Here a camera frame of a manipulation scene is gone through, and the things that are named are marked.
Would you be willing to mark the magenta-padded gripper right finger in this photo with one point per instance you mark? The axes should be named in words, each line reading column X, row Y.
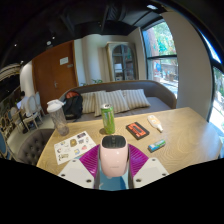
column 150, row 171

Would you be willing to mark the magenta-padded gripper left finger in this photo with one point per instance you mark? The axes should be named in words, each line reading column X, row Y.
column 76, row 173

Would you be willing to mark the pink computer mouse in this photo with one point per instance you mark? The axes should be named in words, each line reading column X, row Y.
column 114, row 156

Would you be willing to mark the light blue mouse pad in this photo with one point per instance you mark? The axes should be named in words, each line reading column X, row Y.
column 112, row 184

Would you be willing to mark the white sticker sheet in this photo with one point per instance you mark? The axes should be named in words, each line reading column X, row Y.
column 73, row 147

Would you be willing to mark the green and blue small packet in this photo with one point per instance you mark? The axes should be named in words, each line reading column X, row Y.
column 156, row 145

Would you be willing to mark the black and orange flat box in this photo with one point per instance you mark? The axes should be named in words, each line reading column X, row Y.
column 137, row 130

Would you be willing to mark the small white squeeze bottle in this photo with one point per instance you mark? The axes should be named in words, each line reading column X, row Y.
column 154, row 122

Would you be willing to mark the grey tufted armchair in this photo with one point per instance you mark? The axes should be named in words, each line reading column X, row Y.
column 33, row 146

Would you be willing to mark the clear shaker bottle white lid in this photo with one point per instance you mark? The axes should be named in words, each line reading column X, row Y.
column 60, row 120

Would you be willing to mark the green drink can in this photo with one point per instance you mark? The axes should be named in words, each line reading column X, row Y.
column 108, row 119

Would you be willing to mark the black backpack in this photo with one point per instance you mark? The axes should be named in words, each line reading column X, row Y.
column 73, row 106

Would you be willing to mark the striped cushion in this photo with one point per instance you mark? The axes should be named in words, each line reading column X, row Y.
column 136, row 98
column 88, row 102
column 111, row 101

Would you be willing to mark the group of white chairs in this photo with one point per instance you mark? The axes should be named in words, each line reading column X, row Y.
column 32, row 110

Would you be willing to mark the grey upholstered sofa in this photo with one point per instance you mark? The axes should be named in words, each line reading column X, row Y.
column 156, row 95

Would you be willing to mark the blue chair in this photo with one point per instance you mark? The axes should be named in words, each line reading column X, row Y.
column 4, row 145

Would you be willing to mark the person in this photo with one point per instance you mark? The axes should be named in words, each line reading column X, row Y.
column 23, row 101

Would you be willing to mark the brown wooden door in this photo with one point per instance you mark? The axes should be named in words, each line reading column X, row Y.
column 55, row 75

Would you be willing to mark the glass-door wooden cabinet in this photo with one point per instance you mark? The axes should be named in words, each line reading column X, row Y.
column 122, row 61

